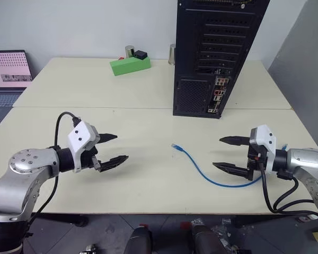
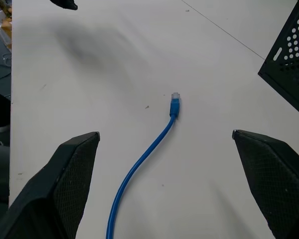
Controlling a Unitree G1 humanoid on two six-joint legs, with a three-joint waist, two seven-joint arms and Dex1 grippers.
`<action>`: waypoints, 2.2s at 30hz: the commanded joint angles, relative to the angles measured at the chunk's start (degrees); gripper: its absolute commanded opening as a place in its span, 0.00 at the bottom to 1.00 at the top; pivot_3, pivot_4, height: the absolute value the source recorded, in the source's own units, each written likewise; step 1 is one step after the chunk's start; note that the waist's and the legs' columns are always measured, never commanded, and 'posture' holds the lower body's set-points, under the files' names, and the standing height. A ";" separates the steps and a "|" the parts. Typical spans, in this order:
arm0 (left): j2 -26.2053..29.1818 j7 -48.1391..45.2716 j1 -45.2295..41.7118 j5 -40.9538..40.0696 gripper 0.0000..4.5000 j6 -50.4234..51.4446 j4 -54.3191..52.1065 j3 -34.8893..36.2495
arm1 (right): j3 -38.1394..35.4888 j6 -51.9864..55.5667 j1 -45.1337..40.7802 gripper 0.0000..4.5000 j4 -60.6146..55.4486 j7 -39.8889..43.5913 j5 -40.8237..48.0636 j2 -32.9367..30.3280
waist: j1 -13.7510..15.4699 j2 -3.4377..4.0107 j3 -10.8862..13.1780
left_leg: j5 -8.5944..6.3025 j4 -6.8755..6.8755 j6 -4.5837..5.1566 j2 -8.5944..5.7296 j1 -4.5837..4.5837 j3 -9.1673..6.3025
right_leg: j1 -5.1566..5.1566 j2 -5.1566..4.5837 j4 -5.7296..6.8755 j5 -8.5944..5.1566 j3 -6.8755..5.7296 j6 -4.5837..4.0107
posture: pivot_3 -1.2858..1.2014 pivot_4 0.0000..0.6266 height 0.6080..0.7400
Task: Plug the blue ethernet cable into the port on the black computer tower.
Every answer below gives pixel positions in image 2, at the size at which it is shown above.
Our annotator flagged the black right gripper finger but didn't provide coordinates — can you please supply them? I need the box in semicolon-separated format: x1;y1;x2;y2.
232;129;299;239
0;131;101;239
49;0;78;10

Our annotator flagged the white storage box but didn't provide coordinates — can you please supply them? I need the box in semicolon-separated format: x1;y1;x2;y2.
0;9;12;52

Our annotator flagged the black perforated computer case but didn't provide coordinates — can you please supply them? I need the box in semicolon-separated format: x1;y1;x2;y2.
257;0;299;118

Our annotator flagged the blue ethernet cable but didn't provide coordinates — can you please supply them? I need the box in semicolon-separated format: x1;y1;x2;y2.
106;92;183;239

